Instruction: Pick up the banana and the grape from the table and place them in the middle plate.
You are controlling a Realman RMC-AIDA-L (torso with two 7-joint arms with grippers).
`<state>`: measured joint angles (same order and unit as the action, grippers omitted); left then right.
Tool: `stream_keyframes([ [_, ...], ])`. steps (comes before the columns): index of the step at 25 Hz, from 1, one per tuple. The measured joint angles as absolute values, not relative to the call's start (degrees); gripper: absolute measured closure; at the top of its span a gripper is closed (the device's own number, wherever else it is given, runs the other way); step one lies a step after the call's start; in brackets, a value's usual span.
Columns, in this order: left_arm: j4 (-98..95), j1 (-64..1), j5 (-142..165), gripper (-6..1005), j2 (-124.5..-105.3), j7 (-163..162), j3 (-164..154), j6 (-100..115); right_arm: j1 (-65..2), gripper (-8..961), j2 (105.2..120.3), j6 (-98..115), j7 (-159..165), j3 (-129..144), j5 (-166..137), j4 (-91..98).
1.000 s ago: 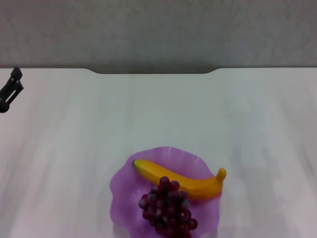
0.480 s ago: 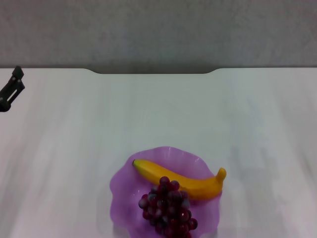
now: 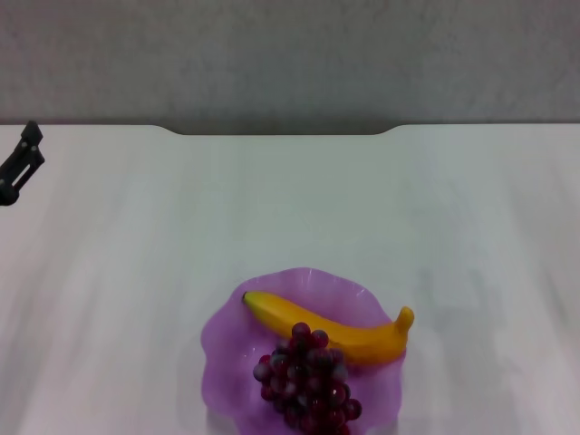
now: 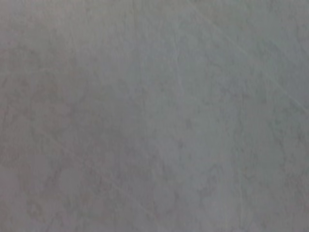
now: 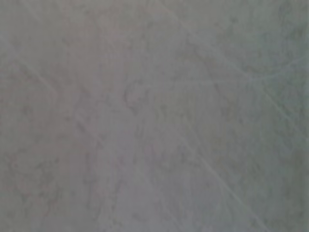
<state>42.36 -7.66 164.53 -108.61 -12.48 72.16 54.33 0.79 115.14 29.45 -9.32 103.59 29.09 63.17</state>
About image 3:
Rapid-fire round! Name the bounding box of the purple wavy plastic plate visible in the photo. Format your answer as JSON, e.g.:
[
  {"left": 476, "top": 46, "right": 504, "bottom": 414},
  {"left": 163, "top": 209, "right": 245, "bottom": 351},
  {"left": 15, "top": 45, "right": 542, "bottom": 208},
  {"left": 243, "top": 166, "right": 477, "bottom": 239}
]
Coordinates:
[{"left": 199, "top": 266, "right": 407, "bottom": 435}]

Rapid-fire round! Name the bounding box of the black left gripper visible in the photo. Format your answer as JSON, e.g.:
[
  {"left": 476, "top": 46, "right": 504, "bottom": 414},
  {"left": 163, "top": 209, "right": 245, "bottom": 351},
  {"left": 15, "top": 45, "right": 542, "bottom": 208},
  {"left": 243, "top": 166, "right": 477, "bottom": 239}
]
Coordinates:
[{"left": 0, "top": 120, "right": 47, "bottom": 208}]

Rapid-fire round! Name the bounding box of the red purple grape bunch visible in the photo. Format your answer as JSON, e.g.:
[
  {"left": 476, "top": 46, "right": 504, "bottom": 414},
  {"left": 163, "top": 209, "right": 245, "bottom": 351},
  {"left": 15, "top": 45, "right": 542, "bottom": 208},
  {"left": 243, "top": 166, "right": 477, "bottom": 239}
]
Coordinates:
[{"left": 252, "top": 322, "right": 363, "bottom": 435}]

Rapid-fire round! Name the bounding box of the yellow banana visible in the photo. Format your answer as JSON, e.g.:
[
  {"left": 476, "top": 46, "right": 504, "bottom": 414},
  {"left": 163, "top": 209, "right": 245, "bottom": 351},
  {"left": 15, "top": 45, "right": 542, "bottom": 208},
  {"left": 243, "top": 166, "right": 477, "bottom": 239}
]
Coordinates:
[{"left": 241, "top": 290, "right": 415, "bottom": 366}]

